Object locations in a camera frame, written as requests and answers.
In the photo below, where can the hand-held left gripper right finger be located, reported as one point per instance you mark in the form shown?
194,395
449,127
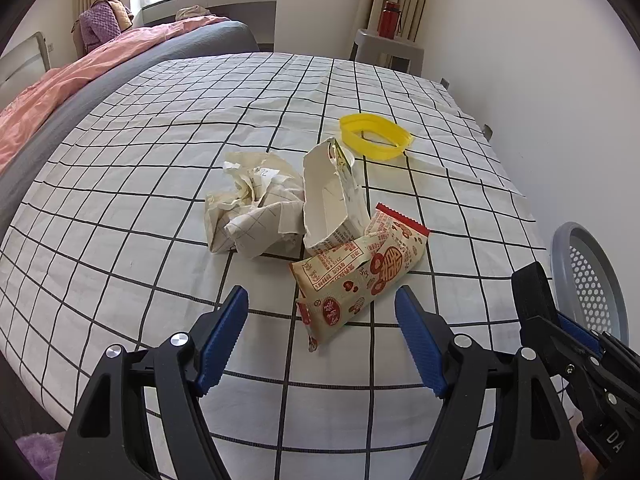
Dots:
420,345

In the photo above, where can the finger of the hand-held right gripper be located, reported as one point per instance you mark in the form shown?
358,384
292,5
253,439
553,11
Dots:
620,360
537,310

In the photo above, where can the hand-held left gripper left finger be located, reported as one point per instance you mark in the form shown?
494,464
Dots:
220,345

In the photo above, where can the grey perforated plastic basket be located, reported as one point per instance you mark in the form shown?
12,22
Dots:
595,280

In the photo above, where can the red print snack packet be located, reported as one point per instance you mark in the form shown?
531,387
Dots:
370,270

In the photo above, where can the beige paper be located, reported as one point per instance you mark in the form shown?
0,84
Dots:
255,210

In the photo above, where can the torn white carton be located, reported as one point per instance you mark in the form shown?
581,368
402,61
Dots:
325,200

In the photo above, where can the black checked white cloth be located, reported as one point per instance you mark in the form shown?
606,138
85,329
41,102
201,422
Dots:
150,185

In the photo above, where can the purple fluffy cloth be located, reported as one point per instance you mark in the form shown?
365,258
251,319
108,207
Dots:
40,457

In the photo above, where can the grey bed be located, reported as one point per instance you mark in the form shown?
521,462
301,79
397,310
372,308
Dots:
65,110

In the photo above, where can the grey plastic stool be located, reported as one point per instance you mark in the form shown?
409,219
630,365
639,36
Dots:
385,50

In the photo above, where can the pink blanket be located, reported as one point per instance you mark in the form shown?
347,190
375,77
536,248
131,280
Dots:
55,85

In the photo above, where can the red water bottle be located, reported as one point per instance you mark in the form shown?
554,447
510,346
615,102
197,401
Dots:
388,22

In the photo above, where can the beige clothes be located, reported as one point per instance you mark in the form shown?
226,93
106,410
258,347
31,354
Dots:
192,11

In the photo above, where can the bay window ledge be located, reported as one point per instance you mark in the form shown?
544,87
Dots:
250,5

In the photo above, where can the purple quilted bag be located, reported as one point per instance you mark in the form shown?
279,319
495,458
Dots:
100,25

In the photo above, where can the grey headboard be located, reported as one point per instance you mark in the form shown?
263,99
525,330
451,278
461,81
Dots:
22,65

